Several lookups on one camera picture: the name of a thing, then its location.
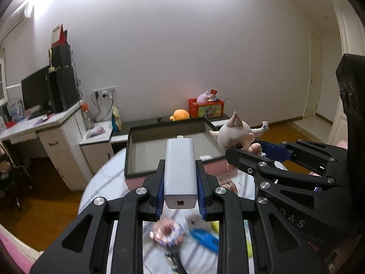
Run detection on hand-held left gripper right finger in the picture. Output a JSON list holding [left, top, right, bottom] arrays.
[[195, 160, 331, 274]]

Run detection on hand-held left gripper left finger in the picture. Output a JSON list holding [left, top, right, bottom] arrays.
[[29, 159, 167, 274]]

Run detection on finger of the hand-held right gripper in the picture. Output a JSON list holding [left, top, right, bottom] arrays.
[[255, 139, 347, 182], [225, 147, 343, 203]]

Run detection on grey-haired doll figure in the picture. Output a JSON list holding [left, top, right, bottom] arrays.
[[209, 111, 270, 170]]

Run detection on silver power bank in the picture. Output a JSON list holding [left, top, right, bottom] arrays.
[[163, 136, 199, 209]]

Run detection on pink storage box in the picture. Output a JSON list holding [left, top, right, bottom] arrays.
[[124, 117, 229, 190]]

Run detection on rose gold tube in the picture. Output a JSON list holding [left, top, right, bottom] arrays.
[[219, 178, 243, 195]]

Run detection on blue toy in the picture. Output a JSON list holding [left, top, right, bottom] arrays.
[[190, 228, 220, 254]]

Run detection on red toy crate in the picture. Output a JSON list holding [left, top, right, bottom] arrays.
[[188, 98, 225, 119]]

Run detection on orange octopus plush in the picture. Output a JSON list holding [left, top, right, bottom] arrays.
[[169, 108, 190, 121]]

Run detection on dark low shelf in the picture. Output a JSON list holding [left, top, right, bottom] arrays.
[[111, 113, 231, 137]]

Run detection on white nightstand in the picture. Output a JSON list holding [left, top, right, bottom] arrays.
[[79, 120, 115, 174]]

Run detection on white door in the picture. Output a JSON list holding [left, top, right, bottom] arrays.
[[302, 29, 323, 119]]

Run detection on colourful snack bag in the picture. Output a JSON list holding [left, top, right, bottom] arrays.
[[111, 106, 123, 132]]

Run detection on colourful booklet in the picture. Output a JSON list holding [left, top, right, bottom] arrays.
[[86, 126, 106, 137]]

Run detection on clear bottle with orange cap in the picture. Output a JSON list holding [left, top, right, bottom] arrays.
[[81, 103, 94, 130]]

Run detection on white wardrobe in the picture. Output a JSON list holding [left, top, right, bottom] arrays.
[[325, 0, 365, 149]]

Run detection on white desk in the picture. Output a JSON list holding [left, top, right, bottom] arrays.
[[0, 101, 94, 192]]

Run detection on black computer tower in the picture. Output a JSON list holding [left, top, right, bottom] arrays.
[[48, 67, 80, 113]]

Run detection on black desk chair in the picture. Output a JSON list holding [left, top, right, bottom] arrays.
[[0, 141, 33, 212]]

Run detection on black keyboard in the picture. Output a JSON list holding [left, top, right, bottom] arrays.
[[29, 110, 52, 120]]

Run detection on pink blanket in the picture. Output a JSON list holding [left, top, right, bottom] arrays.
[[0, 224, 43, 274]]

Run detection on black computer monitor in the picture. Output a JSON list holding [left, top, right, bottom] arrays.
[[21, 65, 53, 112]]

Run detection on blue white box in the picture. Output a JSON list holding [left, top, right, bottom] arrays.
[[8, 100, 23, 120]]

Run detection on black speaker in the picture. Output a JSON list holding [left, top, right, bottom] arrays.
[[51, 44, 72, 68]]

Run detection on red desk calendar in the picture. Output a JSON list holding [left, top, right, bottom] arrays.
[[51, 24, 69, 46]]

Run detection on white wall power outlet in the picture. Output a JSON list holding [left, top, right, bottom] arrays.
[[93, 85, 117, 99]]

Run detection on black power cables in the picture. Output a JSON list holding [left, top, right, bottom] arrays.
[[91, 91, 115, 122]]

